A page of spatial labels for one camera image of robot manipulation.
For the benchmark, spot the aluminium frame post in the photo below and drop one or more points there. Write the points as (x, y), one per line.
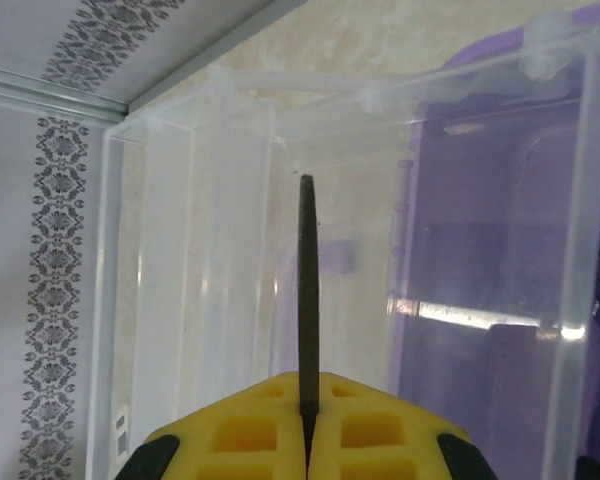
(45, 90)

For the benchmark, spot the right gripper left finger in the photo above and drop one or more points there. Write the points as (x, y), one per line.
(240, 440)

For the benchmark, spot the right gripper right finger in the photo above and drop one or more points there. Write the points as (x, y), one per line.
(380, 440)

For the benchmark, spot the short aluminium frame rail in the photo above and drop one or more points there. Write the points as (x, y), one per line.
(205, 55)

